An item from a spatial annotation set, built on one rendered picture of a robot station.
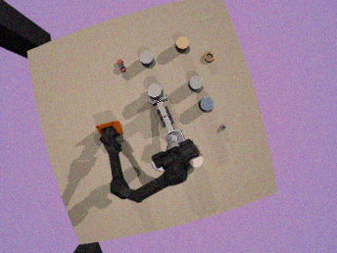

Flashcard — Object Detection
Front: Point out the brown ring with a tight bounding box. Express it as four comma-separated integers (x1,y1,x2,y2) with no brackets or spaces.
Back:
204,51,215,62

